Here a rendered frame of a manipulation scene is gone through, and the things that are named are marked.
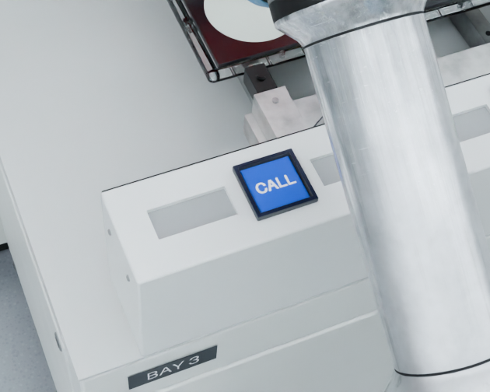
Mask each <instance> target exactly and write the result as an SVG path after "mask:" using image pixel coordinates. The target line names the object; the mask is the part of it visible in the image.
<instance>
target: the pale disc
mask: <svg viewBox="0 0 490 392"><path fill-rule="evenodd" d="M204 9H205V15H206V16H207V18H208V21H209V22H210V23H211V24H212V25H213V26H214V27H215V28H216V29H217V30H218V31H219V32H220V33H223V34H224V35H226V36H228V37H231V38H233V39H236V40H241V41H246V42H262V41H268V40H273V39H275V38H278V37H280V36H282V35H284V33H282V32H280V31H279V30H277V29H275V25H274V23H273V20H272V17H271V12H270V9H269V8H266V7H261V6H258V5H255V4H253V3H251V2H249V1H247V0H205V1H204Z"/></svg>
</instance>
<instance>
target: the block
mask: <svg viewBox="0 0 490 392"><path fill-rule="evenodd" d="M252 114H253V115H254V117H255V119H256V121H257V123H258V125H259V127H260V128H261V130H262V132H263V134H264V136H265V138H266V139H267V141H268V140H271V139H273V138H278V137H281V136H284V135H288V134H291V133H294V132H297V131H302V130H304V129H307V128H308V126H307V125H306V122H305V121H304V120H303V117H302V115H301V113H300V112H299V110H298V108H297V107H296V105H295V103H294V102H293V100H292V97H291V96H290V95H289V92H288V90H287V89H286V87H285V86H281V87H278V88H276V89H271V90H268V91H265V92H262V93H257V94H254V99H253V106H252Z"/></svg>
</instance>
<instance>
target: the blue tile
mask: <svg viewBox="0 0 490 392"><path fill-rule="evenodd" d="M240 173H241V175H242V177H243V179H244V181H245V183H246V185H247V187H248V189H249V191H250V193H251V195H252V197H253V199H254V201H255V203H256V205H257V207H258V209H259V211H260V213H262V212H266V211H268V210H271V209H273V208H278V207H281V206H283V205H287V204H290V203H293V202H295V201H299V200H302V199H304V198H309V197H310V195H309V193H308V191H307V190H306V188H305V186H304V184H303V182H302V181H301V179H300V177H299V174H298V173H297V172H296V169H295V167H294V166H293V164H292V162H291V160H290V158H289V157H288V156H286V157H283V158H281V159H277V160H273V161H271V162H268V163H263V164H261V165H258V166H254V167H251V168H248V169H245V170H241V171H240Z"/></svg>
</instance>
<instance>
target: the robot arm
mask: <svg viewBox="0 0 490 392"><path fill-rule="evenodd" d="M247 1H249V2H251V3H253V4H255V5H258V6H261V7H266V8H269V9H270V12H271V17H272V20H273V23H274V25H275V29H277V30H279V31H280V32H282V33H284V34H285V35H287V36H289V37H291V38H292V39H294V40H296V41H298V42H299V43H300V44H301V45H302V46H303V49H304V52H305V55H306V59H307V63H308V65H309V69H310V74H311V76H312V80H313V84H314V88H315V90H316V94H317V99H318V101H319V104H320V109H321V112H322V115H323V118H324V123H325V126H326V129H327V134H328V137H329V140H330V143H331V148H332V151H333V153H334V158H335V162H336V164H337V168H338V172H339V176H340V178H341V183H342V187H343V189H344V193H345V197H346V200H347V203H348V208H349V211H350V214H351V217H352V222H353V225H354V228H355V233H356V236H357V239H358V242H359V246H360V250H361V252H362V258H363V260H364V264H365V267H366V271H367V275H368V277H369V282H370V285H371V288H372V291H373V296H374V299H375V302H376V307H377V310H378V313H379V316H380V321H381V324H382V327H383V332H384V334H385V338H386V341H387V346H388V348H389V352H390V357H391V359H392V363H393V365H394V371H393V374H392V375H391V377H390V379H389V380H388V382H387V384H386V386H385V387H384V389H383V391H382V392H490V252H489V248H488V244H487V240H486V237H485V232H484V229H483V226H482V223H481V218H480V215H479V211H478V207H477V203H476V201H475V197H474V192H473V189H472V186H471V181H470V178H469V175H468V171H467V167H466V163H465V161H464V155H463V153H462V149H461V146H460V141H459V138H458V135H457V130H456V127H455V124H454V120H453V115H452V112H451V109H450V105H449V101H448V98H447V95H446V90H445V87H444V84H443V79H442V76H441V72H440V70H439V64H438V61H437V58H436V53H435V50H434V47H433V44H432V38H431V36H430V32H429V28H428V24H427V22H426V18H425V13H424V9H425V4H426V1H427V0H247Z"/></svg>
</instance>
